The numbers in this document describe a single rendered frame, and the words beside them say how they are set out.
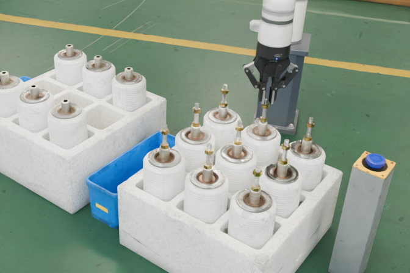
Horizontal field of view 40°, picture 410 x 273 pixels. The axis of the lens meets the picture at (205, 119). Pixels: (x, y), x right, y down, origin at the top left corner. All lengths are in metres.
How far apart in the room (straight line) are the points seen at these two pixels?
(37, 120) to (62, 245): 0.33
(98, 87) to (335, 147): 0.77
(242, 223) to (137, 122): 0.54
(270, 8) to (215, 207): 0.44
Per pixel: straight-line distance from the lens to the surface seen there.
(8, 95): 1.58
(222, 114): 1.41
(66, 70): 1.72
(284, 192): 1.22
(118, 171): 1.52
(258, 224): 1.15
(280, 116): 1.84
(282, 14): 1.21
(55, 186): 1.50
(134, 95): 1.57
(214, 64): 2.26
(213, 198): 1.19
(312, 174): 1.33
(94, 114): 1.62
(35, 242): 1.46
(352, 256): 1.35
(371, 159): 1.21
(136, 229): 1.34
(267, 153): 1.36
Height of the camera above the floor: 0.99
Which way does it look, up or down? 32 degrees down
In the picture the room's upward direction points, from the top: 3 degrees clockwise
